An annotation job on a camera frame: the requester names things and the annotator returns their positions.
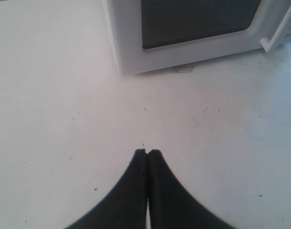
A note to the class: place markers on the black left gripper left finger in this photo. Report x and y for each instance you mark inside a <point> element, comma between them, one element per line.
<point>124,207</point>

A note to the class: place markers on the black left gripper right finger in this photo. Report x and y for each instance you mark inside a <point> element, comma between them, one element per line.
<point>170,204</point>

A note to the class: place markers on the white microwave oven body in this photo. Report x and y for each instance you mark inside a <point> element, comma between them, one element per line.
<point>285,28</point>

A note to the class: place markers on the clear tape patch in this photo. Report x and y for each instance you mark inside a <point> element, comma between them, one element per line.
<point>183,69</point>

